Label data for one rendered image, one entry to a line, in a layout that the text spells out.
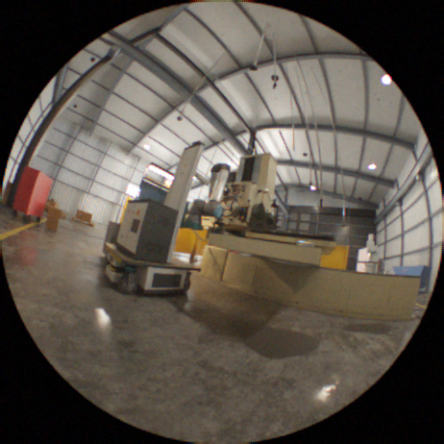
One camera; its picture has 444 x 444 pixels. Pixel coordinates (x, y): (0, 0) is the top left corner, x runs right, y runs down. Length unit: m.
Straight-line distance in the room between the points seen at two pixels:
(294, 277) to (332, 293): 0.59
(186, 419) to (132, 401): 0.18
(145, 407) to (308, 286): 2.09
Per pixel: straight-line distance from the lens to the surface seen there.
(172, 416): 0.65
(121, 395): 0.68
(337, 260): 4.64
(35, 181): 3.54
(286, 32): 7.66
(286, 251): 1.09
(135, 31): 10.30
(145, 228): 1.33
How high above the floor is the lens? 0.58
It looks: 10 degrees up
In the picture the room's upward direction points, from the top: 13 degrees clockwise
